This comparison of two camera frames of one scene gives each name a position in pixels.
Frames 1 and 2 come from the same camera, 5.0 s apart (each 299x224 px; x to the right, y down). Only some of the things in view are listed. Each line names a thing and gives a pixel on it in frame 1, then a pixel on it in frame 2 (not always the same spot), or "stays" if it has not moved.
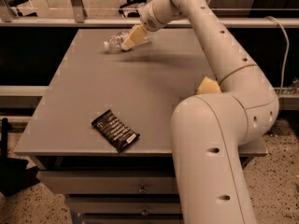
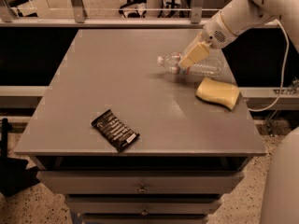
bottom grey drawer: (133, 218) stays
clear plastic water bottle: (115, 43) → (212, 65)
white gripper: (150, 21) → (214, 35)
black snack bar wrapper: (115, 129) stays
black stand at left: (15, 175) stays
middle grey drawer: (126, 205) stays
